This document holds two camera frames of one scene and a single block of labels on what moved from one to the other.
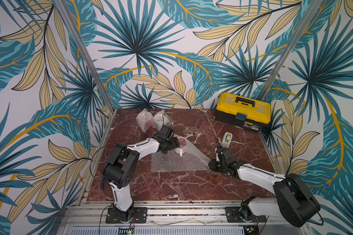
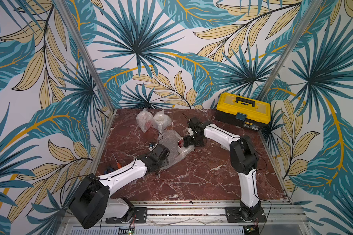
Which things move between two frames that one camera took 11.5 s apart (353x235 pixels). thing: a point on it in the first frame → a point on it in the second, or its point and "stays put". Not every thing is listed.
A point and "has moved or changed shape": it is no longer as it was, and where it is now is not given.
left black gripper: x=175 y=144 → x=164 y=162
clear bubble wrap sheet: x=144 y=120 stays put
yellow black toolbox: x=250 y=113 stays put
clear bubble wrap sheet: x=160 y=119 stays put
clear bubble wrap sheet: x=192 y=159 has moved or changed shape
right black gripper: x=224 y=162 → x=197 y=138
